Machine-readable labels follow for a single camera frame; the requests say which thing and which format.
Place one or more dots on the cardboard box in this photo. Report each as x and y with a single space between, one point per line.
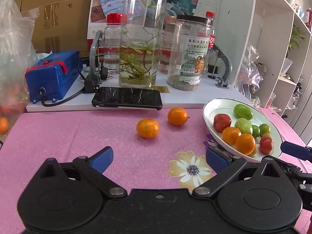
61 24

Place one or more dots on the pink floral tablecloth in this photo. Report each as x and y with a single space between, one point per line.
138 163

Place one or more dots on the orange tangerine with stem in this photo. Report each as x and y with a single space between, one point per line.
177 116

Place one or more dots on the large red tomato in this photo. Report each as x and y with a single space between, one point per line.
221 121

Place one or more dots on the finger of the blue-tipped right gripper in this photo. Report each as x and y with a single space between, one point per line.
227 168

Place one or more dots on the red bottle on shelf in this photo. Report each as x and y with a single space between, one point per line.
308 18

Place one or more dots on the orange tangerine in plate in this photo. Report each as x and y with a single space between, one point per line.
230 135

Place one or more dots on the grey bracket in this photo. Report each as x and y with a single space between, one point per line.
224 80
97 72

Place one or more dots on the orange fruit in bag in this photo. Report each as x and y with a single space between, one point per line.
4 125

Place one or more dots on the small red fruit in plate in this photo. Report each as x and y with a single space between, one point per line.
266 145

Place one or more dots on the clear jar with label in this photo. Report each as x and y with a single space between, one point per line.
188 53

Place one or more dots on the white oval plate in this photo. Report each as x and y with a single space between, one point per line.
226 106

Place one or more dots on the brown longan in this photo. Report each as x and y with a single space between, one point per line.
267 135
254 152

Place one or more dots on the grey bracket right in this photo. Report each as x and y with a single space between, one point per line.
224 80

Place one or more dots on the clear plastic bag on shelf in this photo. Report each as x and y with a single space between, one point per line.
249 78

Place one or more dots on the white raised board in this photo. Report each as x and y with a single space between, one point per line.
207 90

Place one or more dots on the red-capped clear bottle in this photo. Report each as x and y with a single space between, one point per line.
112 37

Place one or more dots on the bedding poster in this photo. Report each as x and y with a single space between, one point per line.
143 12

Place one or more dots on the green shelf plant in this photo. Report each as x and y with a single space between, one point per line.
295 39

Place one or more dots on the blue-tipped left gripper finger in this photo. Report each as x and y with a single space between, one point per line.
93 168

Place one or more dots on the small green tomato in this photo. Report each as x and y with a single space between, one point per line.
264 129
256 131

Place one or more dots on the black smartphone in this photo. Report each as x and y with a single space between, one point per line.
114 97

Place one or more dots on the white shelf unit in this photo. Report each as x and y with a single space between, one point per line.
267 26

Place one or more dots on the grey bracket left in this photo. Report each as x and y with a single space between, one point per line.
97 72

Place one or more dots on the blue electric box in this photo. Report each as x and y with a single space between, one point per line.
52 77

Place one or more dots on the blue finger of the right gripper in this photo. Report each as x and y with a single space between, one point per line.
300 152

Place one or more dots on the clear plastic bag left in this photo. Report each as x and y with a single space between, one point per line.
17 55

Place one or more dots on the glass vase with plant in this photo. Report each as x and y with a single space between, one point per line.
140 48

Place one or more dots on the red-capped cola bottle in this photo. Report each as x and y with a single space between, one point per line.
210 16

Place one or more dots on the large green mango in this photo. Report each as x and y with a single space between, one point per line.
244 126
243 111

